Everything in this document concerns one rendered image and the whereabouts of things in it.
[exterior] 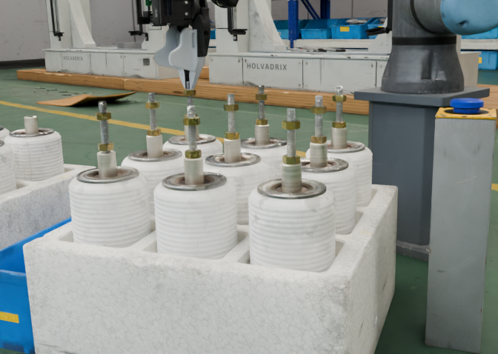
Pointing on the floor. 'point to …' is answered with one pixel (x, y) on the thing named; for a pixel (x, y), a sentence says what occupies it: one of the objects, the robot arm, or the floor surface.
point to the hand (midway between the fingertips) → (193, 79)
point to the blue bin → (17, 295)
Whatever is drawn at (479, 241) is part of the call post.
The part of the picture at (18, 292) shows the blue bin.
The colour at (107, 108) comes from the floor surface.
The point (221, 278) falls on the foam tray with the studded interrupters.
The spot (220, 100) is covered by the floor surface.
